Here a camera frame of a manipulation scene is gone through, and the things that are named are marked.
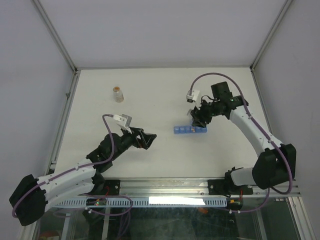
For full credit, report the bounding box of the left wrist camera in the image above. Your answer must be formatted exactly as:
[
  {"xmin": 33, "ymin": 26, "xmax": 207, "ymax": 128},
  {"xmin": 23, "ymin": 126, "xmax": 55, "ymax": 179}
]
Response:
[{"xmin": 112, "ymin": 114, "xmax": 132, "ymax": 133}]

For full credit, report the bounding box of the blue weekly pill organizer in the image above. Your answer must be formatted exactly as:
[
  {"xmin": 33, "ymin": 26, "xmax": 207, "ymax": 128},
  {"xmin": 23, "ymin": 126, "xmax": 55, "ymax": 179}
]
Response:
[{"xmin": 173, "ymin": 125, "xmax": 208, "ymax": 135}]

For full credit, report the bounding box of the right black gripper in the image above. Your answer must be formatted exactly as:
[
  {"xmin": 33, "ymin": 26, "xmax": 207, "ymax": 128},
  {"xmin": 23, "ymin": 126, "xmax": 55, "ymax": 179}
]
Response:
[{"xmin": 190, "ymin": 97, "xmax": 220, "ymax": 128}]

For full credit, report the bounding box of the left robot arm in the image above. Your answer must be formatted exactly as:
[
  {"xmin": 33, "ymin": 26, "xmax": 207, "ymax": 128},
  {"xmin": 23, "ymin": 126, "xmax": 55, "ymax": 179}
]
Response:
[{"xmin": 9, "ymin": 127, "xmax": 157, "ymax": 227}]

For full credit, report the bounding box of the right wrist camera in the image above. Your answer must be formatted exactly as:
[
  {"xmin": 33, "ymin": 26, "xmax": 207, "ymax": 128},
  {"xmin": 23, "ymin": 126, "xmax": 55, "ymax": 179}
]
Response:
[{"xmin": 186, "ymin": 89, "xmax": 200, "ymax": 103}]

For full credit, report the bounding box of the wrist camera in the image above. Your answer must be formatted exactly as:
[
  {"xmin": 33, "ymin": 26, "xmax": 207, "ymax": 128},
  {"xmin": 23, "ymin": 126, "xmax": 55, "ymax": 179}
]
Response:
[
  {"xmin": 112, "ymin": 114, "xmax": 132, "ymax": 133},
  {"xmin": 186, "ymin": 89, "xmax": 200, "ymax": 103}
]

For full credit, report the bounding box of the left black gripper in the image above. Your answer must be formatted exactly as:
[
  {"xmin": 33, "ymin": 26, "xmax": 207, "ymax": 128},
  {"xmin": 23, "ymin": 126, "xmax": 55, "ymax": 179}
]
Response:
[{"xmin": 110, "ymin": 126, "xmax": 156, "ymax": 160}]

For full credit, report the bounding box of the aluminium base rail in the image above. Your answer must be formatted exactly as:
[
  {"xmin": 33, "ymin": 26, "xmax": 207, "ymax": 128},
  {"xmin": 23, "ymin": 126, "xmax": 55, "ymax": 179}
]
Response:
[{"xmin": 104, "ymin": 177, "xmax": 301, "ymax": 198}]

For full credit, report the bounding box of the white slotted cable duct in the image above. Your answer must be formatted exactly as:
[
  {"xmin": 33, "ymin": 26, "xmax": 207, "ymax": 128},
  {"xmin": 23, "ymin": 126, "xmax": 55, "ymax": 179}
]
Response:
[{"xmin": 55, "ymin": 196, "xmax": 227, "ymax": 208}]

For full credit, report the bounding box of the small clear orange-capped vial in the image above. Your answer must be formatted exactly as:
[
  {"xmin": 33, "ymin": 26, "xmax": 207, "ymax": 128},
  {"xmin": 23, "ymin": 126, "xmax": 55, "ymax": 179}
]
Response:
[{"xmin": 113, "ymin": 86, "xmax": 124, "ymax": 103}]

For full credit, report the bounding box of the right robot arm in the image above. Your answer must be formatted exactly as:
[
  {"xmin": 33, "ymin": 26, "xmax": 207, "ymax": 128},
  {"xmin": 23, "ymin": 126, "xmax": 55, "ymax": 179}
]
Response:
[{"xmin": 190, "ymin": 82, "xmax": 297, "ymax": 194}]

